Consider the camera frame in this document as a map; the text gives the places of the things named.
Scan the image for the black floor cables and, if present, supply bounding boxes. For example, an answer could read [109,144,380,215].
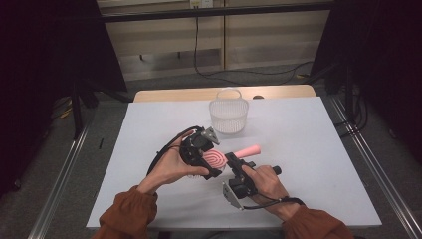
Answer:
[333,85,370,137]

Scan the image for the black curtain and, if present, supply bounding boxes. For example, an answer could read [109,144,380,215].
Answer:
[311,0,422,164]
[0,0,129,197]

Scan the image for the white table sheet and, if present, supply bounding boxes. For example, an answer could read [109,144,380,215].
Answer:
[86,97,383,231]

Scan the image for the aluminium floor rail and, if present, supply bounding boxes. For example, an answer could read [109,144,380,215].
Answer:
[27,121,92,239]
[328,96,422,239]

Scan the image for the white plastic basket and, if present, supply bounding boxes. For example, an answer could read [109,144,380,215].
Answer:
[208,88,250,135]

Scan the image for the black metal stand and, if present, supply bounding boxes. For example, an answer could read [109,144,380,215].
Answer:
[343,65,356,124]
[70,79,98,140]

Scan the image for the pink hairbrush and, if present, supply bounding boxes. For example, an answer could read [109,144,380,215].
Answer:
[187,143,262,180]

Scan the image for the white wall socket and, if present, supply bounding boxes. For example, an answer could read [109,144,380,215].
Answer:
[189,0,214,10]

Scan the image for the light wooden table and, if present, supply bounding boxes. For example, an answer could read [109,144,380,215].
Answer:
[133,84,317,104]

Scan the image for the right hand-held gripper black cable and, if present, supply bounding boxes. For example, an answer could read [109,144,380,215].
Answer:
[243,196,307,211]

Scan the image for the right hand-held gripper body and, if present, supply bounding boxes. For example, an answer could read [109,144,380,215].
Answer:
[222,161,283,211]

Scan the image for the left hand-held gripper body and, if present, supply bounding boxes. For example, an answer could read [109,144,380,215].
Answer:
[178,125,221,172]

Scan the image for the hand-held gripper black cable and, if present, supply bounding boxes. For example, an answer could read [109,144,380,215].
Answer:
[243,196,307,211]
[146,125,204,177]

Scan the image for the person's right hand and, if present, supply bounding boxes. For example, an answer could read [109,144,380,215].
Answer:
[241,164,302,222]

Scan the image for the black power cable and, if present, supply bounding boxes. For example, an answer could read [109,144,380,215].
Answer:
[193,8,315,87]

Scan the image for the person's left hand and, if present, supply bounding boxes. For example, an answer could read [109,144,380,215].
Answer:
[137,130,211,195]

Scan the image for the left hand-held gripper black cable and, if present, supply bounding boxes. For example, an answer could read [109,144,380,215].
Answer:
[146,125,204,177]

